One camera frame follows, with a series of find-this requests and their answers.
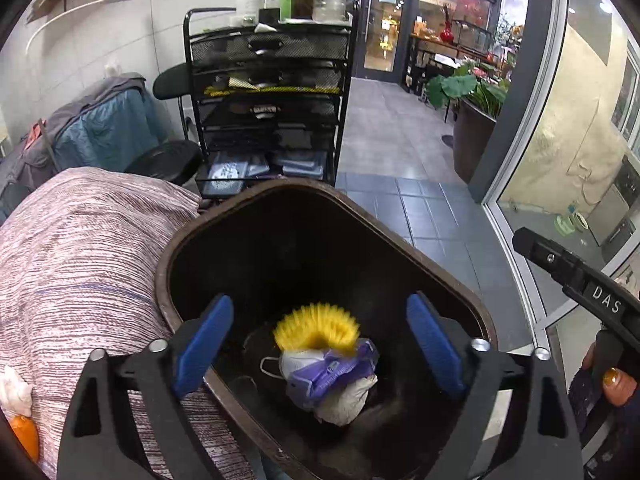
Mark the potted lotus plant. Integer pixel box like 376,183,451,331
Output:
425,57,512,186

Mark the black chair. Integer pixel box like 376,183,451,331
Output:
124,62,206,188

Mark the brown trash bin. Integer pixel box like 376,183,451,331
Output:
155,177,498,480

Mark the yellow brush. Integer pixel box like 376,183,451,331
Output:
272,302,361,356

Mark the white paper wrapper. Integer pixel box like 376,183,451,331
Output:
0,364,35,418

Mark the orange peel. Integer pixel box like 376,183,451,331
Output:
9,414,40,462

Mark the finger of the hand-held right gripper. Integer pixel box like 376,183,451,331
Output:
512,227,640,331

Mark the massage bed with grey cover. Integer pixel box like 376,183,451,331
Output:
0,74,168,221

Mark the purple plastic wrapper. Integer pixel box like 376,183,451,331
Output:
285,337,381,409

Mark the steel cabinet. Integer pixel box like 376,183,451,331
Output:
599,155,640,262

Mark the white face mask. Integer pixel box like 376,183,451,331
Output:
260,347,327,392

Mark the crumpled white tissue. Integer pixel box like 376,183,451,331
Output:
312,372,379,427

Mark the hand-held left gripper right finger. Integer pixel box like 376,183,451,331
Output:
406,292,583,480

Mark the person's right forearm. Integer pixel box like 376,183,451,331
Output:
567,367,640,480

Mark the person's right hand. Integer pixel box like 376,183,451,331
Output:
581,342,633,408

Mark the striped purple massage bed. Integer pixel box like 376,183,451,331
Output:
0,166,256,480

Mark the black mesh drawer cart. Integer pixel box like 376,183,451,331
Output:
182,7,360,198

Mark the black display table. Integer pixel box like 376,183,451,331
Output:
407,32,493,96

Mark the glass double door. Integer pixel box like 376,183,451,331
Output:
345,0,418,81

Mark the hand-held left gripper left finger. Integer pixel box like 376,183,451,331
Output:
57,294,236,480

